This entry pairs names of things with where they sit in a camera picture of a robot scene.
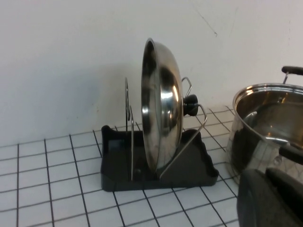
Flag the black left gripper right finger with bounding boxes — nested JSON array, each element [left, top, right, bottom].
[[265, 167, 303, 201]]

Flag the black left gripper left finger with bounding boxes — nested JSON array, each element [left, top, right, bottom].
[[237, 169, 303, 227]]

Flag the steel pot lid black knob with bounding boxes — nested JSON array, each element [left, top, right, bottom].
[[141, 37, 199, 171]]

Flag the white black-grid tablecloth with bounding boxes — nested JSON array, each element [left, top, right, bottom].
[[0, 105, 303, 227]]

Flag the stainless steel pot black handles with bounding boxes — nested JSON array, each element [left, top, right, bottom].
[[226, 65, 303, 185]]

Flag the black tray wire lid rack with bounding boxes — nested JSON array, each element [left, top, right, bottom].
[[101, 77, 220, 192]]

